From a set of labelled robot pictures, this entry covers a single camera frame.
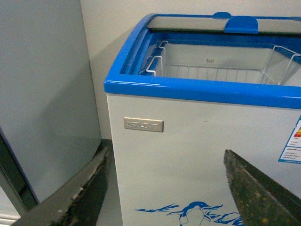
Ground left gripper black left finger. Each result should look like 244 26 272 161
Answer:
14 147 111 226

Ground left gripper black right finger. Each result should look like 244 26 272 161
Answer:
223 149 301 226

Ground blue energy label sticker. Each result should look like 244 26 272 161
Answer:
278 117 301 164

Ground silver brand nameplate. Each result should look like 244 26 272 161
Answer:
124 117 164 132

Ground grey cabinet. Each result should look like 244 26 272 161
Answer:
0 0 102 210

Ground white blue chest freezer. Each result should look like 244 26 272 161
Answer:
104 12 301 226

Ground white wire basket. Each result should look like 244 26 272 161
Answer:
139 40 301 87

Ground blue lid handle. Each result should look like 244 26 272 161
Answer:
224 16 259 34

